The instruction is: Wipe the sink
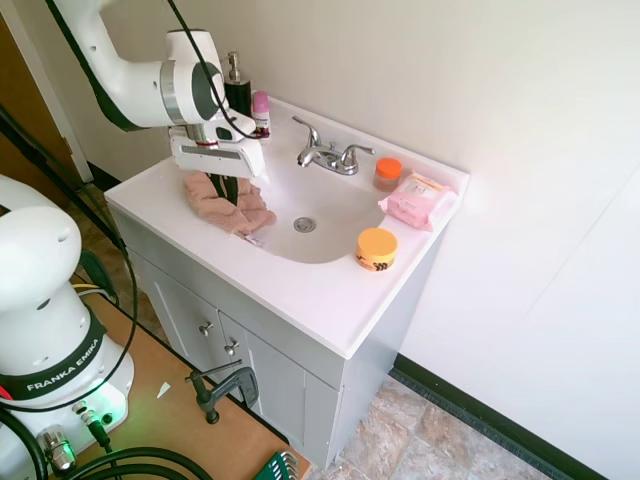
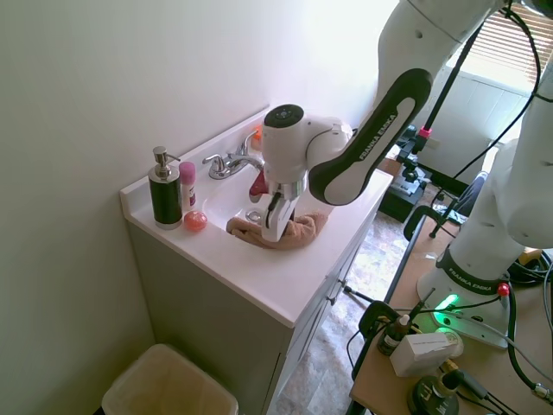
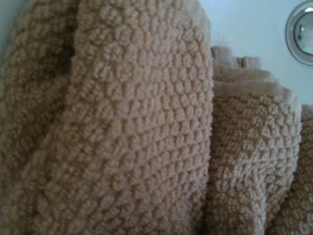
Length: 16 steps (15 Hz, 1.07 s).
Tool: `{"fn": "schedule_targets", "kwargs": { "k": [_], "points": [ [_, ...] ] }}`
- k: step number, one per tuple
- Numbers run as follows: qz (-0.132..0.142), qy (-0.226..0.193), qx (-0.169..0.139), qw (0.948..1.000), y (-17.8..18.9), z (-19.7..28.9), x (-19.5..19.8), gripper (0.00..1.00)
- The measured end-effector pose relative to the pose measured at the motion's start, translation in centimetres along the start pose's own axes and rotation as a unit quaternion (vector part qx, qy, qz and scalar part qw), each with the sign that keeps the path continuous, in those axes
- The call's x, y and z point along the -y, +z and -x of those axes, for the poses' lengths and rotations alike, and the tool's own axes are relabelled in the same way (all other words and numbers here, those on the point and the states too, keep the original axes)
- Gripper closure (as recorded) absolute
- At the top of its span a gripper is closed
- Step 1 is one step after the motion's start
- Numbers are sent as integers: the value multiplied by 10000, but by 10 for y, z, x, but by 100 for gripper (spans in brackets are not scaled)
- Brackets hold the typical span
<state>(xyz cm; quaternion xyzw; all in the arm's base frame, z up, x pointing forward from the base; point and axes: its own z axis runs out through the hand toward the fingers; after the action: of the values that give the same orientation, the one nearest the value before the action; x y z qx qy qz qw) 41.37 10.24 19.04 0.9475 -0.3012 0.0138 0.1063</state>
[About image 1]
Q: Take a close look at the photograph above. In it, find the brown wooden door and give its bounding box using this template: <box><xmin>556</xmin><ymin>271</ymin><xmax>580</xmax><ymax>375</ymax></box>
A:
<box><xmin>0</xmin><ymin>16</ymin><xmax>84</xmax><ymax>215</ymax></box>

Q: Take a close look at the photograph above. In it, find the pink-capped deodorant bottle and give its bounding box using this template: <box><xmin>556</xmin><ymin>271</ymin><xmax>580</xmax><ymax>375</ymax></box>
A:
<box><xmin>250</xmin><ymin>90</ymin><xmax>273</xmax><ymax>140</ymax></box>

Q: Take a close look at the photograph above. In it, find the thick black base cable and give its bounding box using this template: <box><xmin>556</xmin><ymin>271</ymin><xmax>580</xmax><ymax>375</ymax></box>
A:
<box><xmin>0</xmin><ymin>408</ymin><xmax>217</xmax><ymax>480</ymax></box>

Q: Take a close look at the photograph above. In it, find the tan terry cloth towel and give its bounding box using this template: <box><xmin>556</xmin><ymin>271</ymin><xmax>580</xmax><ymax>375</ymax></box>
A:
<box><xmin>181</xmin><ymin>171</ymin><xmax>278</xmax><ymax>237</ymax></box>

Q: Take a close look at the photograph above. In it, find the white door frame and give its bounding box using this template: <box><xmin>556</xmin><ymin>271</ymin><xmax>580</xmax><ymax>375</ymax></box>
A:
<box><xmin>0</xmin><ymin>0</ymin><xmax>96</xmax><ymax>184</ymax></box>

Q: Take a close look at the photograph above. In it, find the black soap dispenser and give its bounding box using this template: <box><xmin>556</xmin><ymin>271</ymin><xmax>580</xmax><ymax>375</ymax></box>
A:
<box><xmin>222</xmin><ymin>51</ymin><xmax>252</xmax><ymax>117</ymax></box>

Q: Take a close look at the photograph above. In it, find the dark green table clamp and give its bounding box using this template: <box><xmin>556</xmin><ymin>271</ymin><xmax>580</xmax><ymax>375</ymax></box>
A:
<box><xmin>63</xmin><ymin>249</ymin><xmax>120</xmax><ymax>305</ymax></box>

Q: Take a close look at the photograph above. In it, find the yellow tub with orange lid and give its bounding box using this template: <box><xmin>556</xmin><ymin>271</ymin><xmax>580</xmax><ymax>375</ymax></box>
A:
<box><xmin>355</xmin><ymin>227</ymin><xmax>400</xmax><ymax>275</ymax></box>

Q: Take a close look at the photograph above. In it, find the chrome two-handle faucet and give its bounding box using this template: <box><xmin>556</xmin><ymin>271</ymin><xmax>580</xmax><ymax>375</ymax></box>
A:
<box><xmin>290</xmin><ymin>115</ymin><xmax>377</xmax><ymax>177</ymax></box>

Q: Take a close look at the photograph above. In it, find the green hex key set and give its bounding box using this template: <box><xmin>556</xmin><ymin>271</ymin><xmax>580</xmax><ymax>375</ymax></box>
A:
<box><xmin>259</xmin><ymin>449</ymin><xmax>302</xmax><ymax>480</ymax></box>

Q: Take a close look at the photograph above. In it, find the black metal C-clamp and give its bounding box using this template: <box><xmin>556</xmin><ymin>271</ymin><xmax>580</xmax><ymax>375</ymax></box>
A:
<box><xmin>184</xmin><ymin>359</ymin><xmax>261</xmax><ymax>427</ymax></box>

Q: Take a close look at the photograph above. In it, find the thick black hanging cable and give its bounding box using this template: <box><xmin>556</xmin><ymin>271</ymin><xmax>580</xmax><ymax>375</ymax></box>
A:
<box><xmin>0</xmin><ymin>103</ymin><xmax>140</xmax><ymax>396</ymax></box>

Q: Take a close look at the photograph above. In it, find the white sink vanity top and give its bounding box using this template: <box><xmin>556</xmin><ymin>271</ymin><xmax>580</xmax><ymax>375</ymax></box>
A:
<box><xmin>103</xmin><ymin>94</ymin><xmax>472</xmax><ymax>360</ymax></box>

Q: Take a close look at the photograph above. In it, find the black baseboard strip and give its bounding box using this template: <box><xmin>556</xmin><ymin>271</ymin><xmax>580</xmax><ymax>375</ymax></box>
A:
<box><xmin>391</xmin><ymin>353</ymin><xmax>617</xmax><ymax>480</ymax></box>

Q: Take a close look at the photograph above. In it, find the brown jar with orange lid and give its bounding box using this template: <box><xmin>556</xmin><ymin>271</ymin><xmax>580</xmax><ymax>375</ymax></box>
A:
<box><xmin>372</xmin><ymin>157</ymin><xmax>404</xmax><ymax>194</ymax></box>

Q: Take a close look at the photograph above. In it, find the pink wet wipes pack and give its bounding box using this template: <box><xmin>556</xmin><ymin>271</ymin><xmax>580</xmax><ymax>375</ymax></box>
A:
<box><xmin>377</xmin><ymin>170</ymin><xmax>461</xmax><ymax>233</ymax></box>

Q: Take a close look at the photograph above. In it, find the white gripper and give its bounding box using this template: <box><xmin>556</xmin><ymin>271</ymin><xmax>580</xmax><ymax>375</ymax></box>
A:
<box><xmin>168</xmin><ymin>133</ymin><xmax>267</xmax><ymax>207</ymax></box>

